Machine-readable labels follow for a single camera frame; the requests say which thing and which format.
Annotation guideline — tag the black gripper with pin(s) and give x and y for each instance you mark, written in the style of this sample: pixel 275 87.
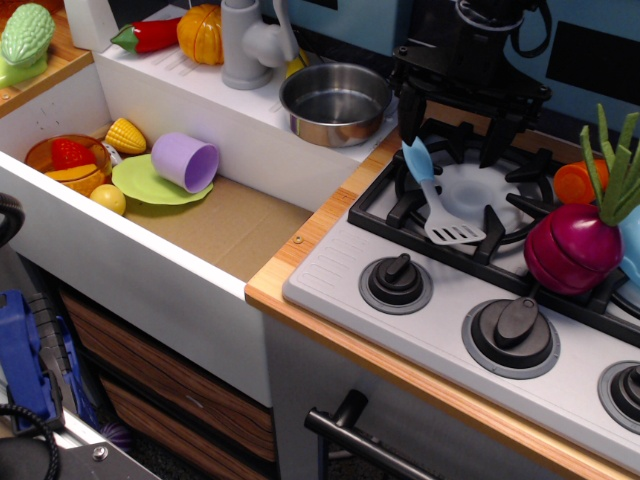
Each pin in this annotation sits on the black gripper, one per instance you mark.
pixel 477 82

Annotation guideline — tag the blue handled grey spatula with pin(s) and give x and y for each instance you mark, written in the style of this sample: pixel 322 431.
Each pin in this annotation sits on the blue handled grey spatula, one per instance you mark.
pixel 441 227

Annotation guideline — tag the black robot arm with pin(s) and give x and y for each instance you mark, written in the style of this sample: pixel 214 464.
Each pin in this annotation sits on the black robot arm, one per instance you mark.
pixel 489 25

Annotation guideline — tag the stainless steel pan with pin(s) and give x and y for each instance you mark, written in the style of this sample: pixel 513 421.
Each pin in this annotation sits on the stainless steel pan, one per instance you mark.
pixel 335 105

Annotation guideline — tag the black stove grate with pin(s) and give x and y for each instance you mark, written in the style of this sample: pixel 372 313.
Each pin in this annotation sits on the black stove grate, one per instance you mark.
pixel 394 208

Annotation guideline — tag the orange toy carrot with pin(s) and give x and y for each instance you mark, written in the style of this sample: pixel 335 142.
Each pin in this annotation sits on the orange toy carrot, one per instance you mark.
pixel 572 184

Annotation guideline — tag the yellow toy banana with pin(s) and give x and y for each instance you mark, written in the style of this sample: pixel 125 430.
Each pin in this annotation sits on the yellow toy banana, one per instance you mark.
pixel 300 62

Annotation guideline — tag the purple toy beet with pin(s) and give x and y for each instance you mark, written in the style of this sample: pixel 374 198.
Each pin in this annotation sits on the purple toy beet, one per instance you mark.
pixel 576 246

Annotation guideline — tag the left black stove knob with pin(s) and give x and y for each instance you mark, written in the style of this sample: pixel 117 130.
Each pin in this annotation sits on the left black stove knob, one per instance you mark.
pixel 396 285

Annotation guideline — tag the black stove knob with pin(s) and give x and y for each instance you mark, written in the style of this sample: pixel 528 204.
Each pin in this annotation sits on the black stove knob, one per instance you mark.
pixel 396 285
pixel 618 391
pixel 511 338

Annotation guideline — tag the light blue toy pot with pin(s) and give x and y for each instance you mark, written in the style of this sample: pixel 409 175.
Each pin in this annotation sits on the light blue toy pot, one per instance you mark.
pixel 630 233

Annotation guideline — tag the grey toy faucet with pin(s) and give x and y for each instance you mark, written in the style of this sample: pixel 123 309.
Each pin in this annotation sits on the grey toy faucet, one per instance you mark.
pixel 253 48

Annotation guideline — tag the middle black stove knob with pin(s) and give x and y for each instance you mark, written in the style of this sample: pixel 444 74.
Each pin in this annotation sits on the middle black stove knob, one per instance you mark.
pixel 511 338

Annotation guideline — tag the orange toy pumpkin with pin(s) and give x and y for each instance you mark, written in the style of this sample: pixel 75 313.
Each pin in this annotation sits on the orange toy pumpkin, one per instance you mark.
pixel 199 34

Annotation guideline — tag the purple plastic cup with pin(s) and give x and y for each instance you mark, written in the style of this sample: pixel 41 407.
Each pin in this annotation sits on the purple plastic cup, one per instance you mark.
pixel 185 161

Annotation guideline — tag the right black stove knob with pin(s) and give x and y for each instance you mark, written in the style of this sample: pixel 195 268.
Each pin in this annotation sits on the right black stove knob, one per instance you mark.
pixel 618 391

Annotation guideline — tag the red toy chili pepper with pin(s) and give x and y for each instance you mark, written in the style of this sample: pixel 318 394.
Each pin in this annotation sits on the red toy chili pepper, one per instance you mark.
pixel 147 36

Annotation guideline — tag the green plastic plate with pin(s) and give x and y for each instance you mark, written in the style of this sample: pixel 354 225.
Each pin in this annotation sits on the green plastic plate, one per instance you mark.
pixel 137 178

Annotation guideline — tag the yellow toy corn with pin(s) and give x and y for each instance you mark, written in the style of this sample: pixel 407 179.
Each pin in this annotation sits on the yellow toy corn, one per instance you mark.
pixel 126 138

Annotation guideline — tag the yellow toy lemon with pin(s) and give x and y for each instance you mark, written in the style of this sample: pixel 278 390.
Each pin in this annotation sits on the yellow toy lemon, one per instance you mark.
pixel 110 197

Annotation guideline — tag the white box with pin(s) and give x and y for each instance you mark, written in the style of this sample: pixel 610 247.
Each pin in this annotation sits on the white box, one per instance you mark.
pixel 92 24

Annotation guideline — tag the orange transparent bowl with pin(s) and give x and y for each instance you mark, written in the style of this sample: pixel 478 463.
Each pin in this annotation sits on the orange transparent bowl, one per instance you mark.
pixel 39 158

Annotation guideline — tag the orange toy fruit slice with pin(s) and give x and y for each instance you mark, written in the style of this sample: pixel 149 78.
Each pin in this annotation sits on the orange toy fruit slice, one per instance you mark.
pixel 73 174

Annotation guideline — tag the red toy strawberry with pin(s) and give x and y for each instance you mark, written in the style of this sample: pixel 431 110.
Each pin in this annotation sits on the red toy strawberry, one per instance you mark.
pixel 67 154

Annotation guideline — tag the upper wooden drawer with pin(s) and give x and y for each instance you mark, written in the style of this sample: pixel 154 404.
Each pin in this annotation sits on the upper wooden drawer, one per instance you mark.
pixel 168 380

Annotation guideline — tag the wooden drawer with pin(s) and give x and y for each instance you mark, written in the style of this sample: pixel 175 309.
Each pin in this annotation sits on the wooden drawer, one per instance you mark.
pixel 168 380
pixel 210 459

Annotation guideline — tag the lower wooden drawer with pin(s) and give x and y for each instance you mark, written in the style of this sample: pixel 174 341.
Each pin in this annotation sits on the lower wooden drawer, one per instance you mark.
pixel 210 459

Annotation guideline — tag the green toy bitter gourd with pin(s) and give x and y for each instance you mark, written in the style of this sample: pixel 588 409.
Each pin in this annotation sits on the green toy bitter gourd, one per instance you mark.
pixel 25 41

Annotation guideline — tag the blue clamp tool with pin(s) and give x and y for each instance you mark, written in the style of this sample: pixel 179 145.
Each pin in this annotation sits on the blue clamp tool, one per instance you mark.
pixel 39 361

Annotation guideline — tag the black oven door handle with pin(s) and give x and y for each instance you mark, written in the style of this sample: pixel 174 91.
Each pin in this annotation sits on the black oven door handle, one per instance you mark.
pixel 339 428

